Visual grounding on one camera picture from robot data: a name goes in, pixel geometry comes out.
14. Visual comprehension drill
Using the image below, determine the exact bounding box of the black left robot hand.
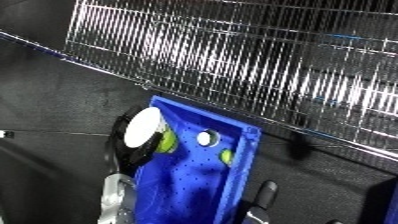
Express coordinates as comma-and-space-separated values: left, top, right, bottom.
104, 106, 166, 174

